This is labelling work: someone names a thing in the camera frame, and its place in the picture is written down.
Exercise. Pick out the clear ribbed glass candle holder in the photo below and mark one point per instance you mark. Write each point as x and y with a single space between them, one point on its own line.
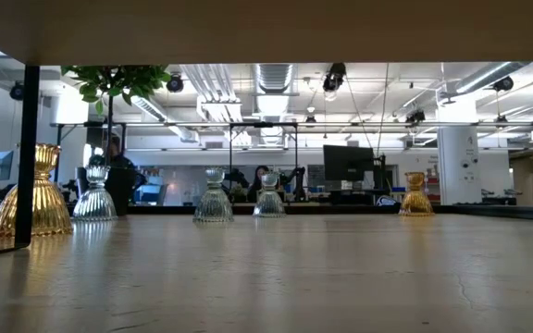
269 203
213 205
94 203

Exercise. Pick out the amber ribbed glass candle holder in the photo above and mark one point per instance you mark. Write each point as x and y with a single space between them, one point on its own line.
415 201
56 208

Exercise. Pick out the black background robot arm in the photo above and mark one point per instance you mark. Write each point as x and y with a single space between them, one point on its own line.
236 176
299 178

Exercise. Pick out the person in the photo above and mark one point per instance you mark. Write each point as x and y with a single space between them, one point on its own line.
125 162
256 178

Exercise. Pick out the black computer monitor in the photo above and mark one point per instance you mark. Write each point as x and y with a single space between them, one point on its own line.
347 162

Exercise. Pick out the white ceiling pipe bundle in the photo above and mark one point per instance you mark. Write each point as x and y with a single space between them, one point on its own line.
215 92

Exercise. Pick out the black hanging ceiling device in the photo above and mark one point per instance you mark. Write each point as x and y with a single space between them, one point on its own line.
334 76

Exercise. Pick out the white blue logo object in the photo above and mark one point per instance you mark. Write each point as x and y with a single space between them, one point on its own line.
386 200

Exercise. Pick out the black round ceiling spotlight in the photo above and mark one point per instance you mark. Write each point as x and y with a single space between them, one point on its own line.
15 91
504 83
175 83

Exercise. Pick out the wooden shelf with black legs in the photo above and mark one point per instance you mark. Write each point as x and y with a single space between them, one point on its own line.
266 28

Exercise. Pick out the potted green tree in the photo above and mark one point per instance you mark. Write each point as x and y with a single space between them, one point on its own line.
127 194

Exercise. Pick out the black ceiling track light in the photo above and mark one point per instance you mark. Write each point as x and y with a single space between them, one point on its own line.
415 116

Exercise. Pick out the red storage shelf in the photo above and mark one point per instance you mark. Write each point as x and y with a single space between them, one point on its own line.
435 187

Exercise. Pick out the white round pillar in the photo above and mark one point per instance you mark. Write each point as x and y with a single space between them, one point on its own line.
458 152

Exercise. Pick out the black background rig frame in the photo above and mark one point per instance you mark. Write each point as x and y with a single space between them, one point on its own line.
264 124

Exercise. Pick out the silver ribbed ventilation duct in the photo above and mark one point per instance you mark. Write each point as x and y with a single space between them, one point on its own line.
273 76

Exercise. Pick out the black table edge rail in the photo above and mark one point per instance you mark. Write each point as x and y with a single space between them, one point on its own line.
502 213

